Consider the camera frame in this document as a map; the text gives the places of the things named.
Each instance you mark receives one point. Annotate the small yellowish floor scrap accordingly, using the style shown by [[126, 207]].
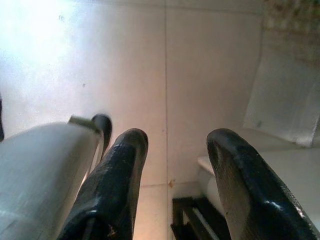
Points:
[[171, 183]]

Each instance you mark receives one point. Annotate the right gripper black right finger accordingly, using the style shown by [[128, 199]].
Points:
[[255, 200]]

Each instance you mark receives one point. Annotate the bubble wrap sheet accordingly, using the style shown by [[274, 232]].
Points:
[[282, 100]]

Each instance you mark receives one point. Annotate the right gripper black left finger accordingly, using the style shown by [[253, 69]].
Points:
[[110, 190]]

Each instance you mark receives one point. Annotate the robot's silver right leg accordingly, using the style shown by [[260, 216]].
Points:
[[42, 180]]

